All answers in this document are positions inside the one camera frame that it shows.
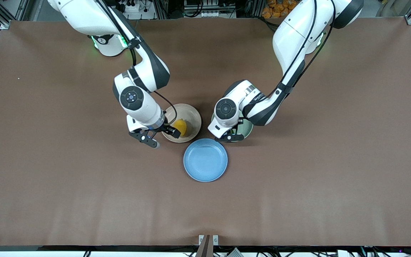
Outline pile of orange packets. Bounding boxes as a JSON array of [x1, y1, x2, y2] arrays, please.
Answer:
[[262, 0, 300, 19]]

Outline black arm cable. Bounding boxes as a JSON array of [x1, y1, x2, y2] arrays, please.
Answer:
[[279, 0, 336, 94], [95, 0, 178, 126]]

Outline yellow lemon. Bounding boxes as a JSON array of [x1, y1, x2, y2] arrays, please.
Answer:
[[174, 119, 188, 137]]

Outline blue round plate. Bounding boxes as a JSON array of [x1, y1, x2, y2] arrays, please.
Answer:
[[183, 138, 228, 183]]

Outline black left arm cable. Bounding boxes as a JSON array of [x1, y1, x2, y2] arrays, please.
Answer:
[[279, 0, 336, 94]]

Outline beige round plate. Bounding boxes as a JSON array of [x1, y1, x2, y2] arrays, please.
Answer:
[[161, 103, 202, 143]]

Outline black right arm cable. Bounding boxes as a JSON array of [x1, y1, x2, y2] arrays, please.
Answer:
[[95, 0, 178, 126]]

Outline brown stand post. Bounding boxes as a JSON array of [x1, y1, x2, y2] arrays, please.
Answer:
[[196, 235, 214, 257]]

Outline pale green round plate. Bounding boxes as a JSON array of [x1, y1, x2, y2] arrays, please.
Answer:
[[211, 111, 254, 140]]

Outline brown table cover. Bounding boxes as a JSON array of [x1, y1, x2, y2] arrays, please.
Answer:
[[0, 17, 411, 247]]

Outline large white power strip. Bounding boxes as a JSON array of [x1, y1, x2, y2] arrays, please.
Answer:
[[120, 0, 156, 20]]

